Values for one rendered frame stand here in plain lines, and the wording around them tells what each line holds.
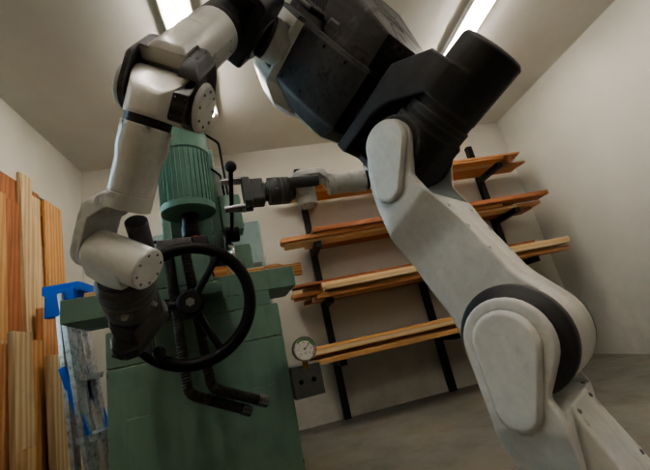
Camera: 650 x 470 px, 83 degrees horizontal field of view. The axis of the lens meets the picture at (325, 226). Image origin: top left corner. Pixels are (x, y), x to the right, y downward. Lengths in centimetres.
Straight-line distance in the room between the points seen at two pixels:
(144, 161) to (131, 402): 66
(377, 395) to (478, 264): 310
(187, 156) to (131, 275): 79
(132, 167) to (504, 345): 55
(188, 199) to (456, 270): 90
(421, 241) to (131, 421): 81
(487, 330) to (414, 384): 321
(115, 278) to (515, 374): 55
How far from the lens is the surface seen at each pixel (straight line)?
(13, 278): 289
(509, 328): 51
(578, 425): 58
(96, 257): 63
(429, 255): 60
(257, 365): 106
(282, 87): 82
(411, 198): 59
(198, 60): 62
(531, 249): 386
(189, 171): 130
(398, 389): 367
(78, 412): 194
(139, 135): 58
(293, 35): 82
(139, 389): 108
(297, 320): 350
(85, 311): 112
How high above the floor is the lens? 67
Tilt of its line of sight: 17 degrees up
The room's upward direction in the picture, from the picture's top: 12 degrees counter-clockwise
